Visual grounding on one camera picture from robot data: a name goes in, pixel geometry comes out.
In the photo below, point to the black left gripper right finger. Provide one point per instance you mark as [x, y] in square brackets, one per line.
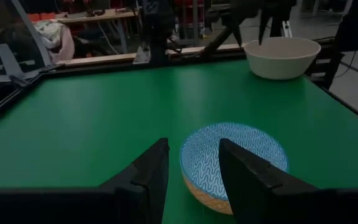
[247, 180]

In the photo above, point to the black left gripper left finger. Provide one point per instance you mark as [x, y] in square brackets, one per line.
[148, 174]

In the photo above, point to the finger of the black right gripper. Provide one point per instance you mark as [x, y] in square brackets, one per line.
[236, 31]
[263, 28]

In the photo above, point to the blue wave-patterned bowl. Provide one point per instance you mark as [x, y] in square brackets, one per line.
[202, 158]

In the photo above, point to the large white bowl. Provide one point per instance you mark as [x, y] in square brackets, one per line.
[278, 62]

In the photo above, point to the red storage rack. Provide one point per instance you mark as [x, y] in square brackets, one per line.
[186, 12]

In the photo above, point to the light wooden board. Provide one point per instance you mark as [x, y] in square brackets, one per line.
[104, 58]

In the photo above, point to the wooden workbench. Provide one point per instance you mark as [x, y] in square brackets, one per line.
[98, 16]

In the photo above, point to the white and pink cloth pile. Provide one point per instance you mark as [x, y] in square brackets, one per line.
[57, 40]

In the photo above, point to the grey chair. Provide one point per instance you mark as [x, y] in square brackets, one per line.
[8, 59]

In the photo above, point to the orange boxes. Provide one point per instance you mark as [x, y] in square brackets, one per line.
[40, 16]

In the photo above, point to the black frame post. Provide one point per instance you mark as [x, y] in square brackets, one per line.
[350, 34]

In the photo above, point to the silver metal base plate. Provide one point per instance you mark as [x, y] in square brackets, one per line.
[142, 56]

